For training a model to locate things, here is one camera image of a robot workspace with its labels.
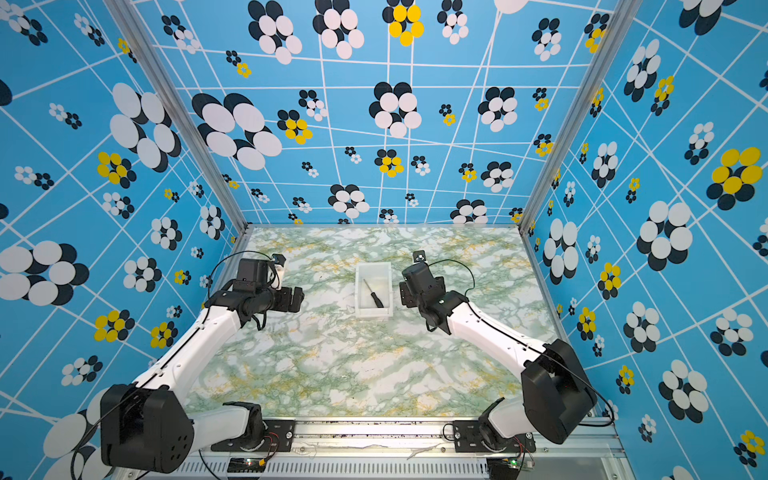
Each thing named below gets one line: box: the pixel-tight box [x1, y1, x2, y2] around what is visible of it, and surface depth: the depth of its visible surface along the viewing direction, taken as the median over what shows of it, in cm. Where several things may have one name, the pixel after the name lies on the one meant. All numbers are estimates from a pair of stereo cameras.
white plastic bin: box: [354, 262, 393, 318], surface depth 100 cm
